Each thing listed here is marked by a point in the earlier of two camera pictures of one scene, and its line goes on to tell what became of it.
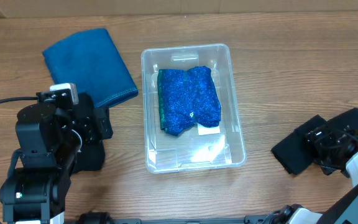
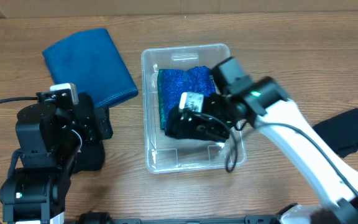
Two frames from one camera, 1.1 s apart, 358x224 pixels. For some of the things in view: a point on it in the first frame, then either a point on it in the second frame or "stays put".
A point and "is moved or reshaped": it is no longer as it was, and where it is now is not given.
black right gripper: (326, 135) -> (218, 127)
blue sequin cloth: (188, 97) stays put
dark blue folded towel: (89, 60) stays put
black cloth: (91, 157) stays put
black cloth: (293, 153) is moved or reshaped
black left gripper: (96, 128) stays put
